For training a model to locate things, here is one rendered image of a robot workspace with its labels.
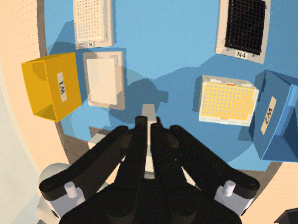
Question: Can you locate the yellow open-top bin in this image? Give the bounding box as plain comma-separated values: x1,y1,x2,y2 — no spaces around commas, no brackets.
21,52,82,122

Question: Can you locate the blue flat mat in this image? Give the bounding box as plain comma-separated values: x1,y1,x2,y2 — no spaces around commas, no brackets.
44,0,298,171

